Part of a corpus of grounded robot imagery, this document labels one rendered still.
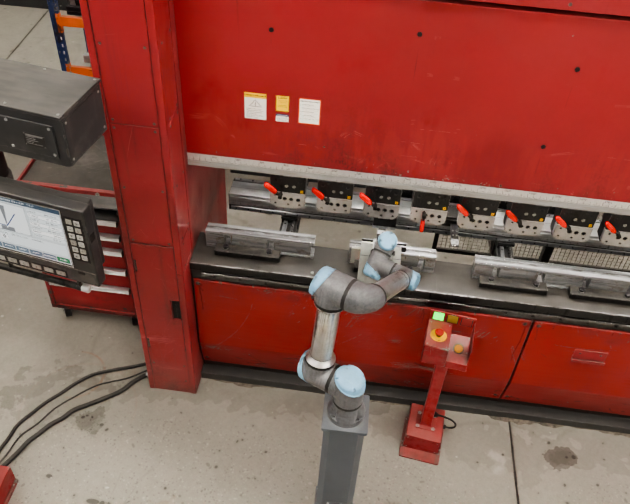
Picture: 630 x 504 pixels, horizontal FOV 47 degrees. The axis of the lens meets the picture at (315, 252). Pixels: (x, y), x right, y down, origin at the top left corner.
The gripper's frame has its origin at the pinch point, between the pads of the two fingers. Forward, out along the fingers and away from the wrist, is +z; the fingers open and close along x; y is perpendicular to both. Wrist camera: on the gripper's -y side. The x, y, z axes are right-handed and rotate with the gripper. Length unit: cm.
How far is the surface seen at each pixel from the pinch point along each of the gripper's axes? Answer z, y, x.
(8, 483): 21, -120, 159
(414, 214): -13.3, 16.9, -11.3
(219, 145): -30, 35, 71
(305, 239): 8.5, 4.4, 34.5
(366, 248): 3.0, 2.4, 6.9
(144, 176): -40, 17, 97
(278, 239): 7.5, 3.0, 46.6
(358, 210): 24.5, 22.6, 11.7
